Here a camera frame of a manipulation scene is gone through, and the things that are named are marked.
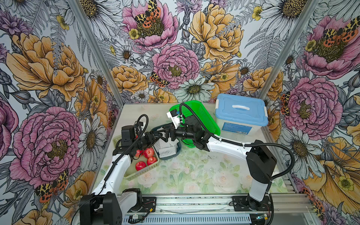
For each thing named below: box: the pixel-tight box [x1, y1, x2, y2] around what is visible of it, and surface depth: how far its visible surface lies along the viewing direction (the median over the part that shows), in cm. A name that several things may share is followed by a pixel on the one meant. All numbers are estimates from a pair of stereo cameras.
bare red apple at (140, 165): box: [135, 160, 147, 172], surface depth 85 cm
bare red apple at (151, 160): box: [146, 156, 158, 166], surface depth 87 cm
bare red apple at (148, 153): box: [143, 147, 155, 159], surface depth 85 cm
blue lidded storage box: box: [215, 93, 269, 137], surface depth 97 cm
